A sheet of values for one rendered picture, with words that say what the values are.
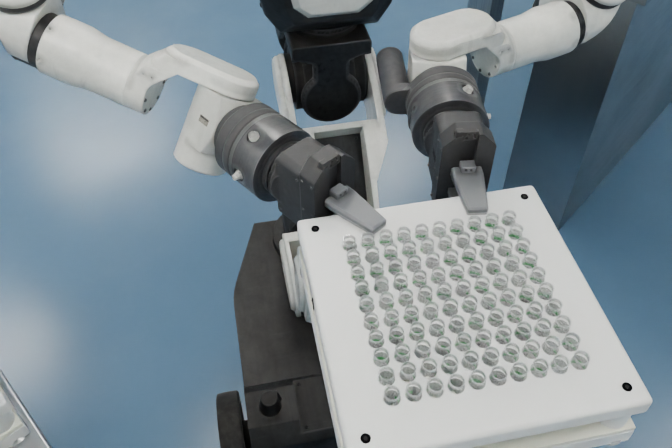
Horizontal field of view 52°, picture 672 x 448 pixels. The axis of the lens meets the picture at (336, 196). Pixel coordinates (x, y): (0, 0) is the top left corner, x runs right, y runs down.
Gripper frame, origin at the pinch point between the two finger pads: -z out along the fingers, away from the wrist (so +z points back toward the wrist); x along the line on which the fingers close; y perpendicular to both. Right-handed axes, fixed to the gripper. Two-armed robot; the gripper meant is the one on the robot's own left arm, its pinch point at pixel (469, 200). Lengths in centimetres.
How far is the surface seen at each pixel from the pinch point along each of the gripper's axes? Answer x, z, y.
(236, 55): 101, 182, 42
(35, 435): 18, -14, 46
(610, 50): 40, 86, -56
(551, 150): 75, 91, -51
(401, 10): 100, 211, -26
